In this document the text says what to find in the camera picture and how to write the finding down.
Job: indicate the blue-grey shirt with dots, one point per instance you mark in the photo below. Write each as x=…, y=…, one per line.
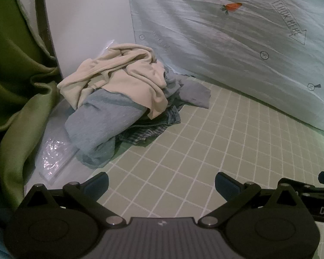
x=102, y=124

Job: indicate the grey cloth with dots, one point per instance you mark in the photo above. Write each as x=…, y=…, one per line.
x=194, y=91

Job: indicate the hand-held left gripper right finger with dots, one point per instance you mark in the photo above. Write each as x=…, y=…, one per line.
x=226, y=184

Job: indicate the clear plastic bag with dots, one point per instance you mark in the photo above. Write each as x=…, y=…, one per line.
x=52, y=156

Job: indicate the plaid shirt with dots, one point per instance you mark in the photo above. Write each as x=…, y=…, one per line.
x=143, y=135

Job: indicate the green curtain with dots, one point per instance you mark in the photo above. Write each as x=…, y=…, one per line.
x=10, y=59

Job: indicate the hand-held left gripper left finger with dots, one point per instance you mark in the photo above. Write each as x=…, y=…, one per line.
x=97, y=184

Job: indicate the denim jeans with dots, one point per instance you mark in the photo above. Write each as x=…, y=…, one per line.
x=172, y=116

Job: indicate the carrot print duvet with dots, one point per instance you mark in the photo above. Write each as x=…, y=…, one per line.
x=232, y=45

